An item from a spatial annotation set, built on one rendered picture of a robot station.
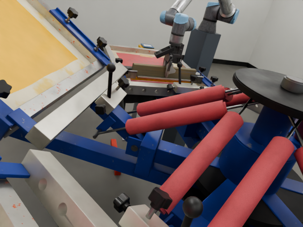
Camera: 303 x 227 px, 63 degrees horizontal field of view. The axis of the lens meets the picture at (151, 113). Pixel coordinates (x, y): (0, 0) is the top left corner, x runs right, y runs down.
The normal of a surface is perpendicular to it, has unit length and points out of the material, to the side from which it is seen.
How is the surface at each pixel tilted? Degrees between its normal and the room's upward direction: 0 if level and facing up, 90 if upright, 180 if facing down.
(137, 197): 0
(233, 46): 90
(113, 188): 0
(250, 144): 0
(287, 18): 90
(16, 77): 32
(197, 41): 90
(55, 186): 58
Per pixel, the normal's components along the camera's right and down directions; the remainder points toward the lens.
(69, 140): 0.20, -0.85
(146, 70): 0.28, 0.52
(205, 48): 0.56, 0.50
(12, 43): 0.67, -0.58
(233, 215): -0.06, -0.54
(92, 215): 0.52, -0.85
